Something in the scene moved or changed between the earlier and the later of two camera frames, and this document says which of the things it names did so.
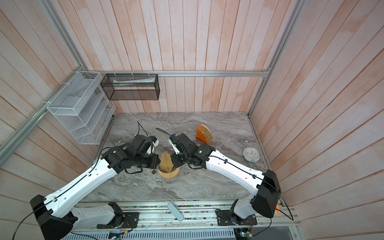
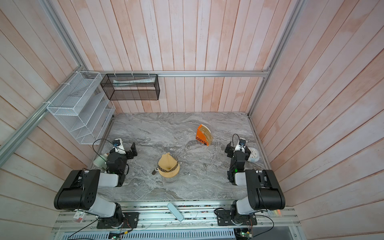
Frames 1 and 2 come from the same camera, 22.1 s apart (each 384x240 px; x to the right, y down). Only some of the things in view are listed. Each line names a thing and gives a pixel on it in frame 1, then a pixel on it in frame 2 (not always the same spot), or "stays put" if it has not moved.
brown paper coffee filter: [166, 162] stays put
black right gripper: [176, 162] → [231, 149]
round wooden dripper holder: [168, 175] stays put
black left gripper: [155, 160] → [130, 155]
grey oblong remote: [179, 217] stays put
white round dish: [251, 154] stays put
